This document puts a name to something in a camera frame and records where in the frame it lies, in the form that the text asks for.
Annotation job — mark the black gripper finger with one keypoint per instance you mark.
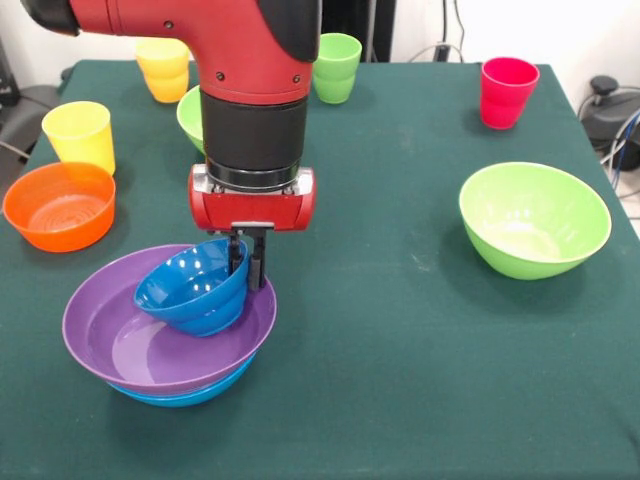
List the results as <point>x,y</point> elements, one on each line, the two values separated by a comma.
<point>258,265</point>
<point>234,255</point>

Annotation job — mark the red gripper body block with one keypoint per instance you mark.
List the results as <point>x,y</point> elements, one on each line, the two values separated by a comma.
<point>250,210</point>

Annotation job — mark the small dark blue bowl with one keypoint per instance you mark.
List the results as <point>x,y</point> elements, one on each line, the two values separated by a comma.
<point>195,295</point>

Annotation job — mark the purple bowl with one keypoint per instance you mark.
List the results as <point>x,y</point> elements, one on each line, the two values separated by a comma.
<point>150,350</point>

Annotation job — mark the large light blue bowl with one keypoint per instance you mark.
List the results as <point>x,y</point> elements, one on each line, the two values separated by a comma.
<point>190,397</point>

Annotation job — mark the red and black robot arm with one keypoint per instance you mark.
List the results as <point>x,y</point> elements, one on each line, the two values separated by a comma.
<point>250,90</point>

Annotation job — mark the green bowl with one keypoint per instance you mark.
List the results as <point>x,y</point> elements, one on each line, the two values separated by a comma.
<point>535,235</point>
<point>191,122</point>

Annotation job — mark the green cup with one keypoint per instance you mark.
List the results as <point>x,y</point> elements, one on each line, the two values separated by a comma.
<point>337,75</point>

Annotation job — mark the yellow orange cup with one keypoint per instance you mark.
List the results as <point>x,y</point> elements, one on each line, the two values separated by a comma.
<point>162,75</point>

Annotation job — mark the orange bowl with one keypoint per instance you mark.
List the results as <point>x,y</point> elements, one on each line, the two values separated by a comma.
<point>65,215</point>

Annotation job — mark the dark green table cloth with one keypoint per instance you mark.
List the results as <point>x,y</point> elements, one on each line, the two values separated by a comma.
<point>400,375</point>

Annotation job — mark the black panel with poles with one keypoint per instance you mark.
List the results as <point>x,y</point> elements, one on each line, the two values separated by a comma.
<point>350,20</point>

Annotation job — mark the black equipment box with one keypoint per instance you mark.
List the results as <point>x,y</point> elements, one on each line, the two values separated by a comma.
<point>7,75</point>

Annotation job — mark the red cup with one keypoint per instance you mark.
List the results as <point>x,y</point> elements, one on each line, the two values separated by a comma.
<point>507,100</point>

